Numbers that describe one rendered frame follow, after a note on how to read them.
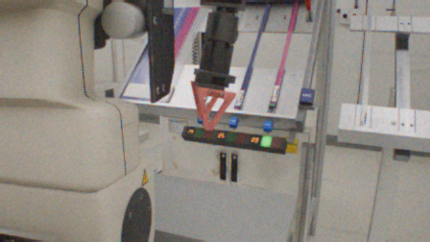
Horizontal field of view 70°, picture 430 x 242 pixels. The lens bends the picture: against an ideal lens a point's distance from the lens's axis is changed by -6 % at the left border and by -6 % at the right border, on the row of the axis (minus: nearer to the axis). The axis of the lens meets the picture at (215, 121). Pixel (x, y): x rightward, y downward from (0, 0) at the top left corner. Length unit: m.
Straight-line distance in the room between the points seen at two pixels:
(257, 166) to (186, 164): 0.35
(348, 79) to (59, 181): 2.71
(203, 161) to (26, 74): 1.22
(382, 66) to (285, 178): 1.74
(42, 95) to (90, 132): 0.06
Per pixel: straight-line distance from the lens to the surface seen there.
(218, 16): 0.59
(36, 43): 0.36
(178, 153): 1.57
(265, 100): 1.06
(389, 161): 1.14
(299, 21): 1.29
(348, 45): 2.92
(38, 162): 0.40
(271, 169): 1.42
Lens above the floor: 0.98
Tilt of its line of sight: 15 degrees down
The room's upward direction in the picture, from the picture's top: straight up
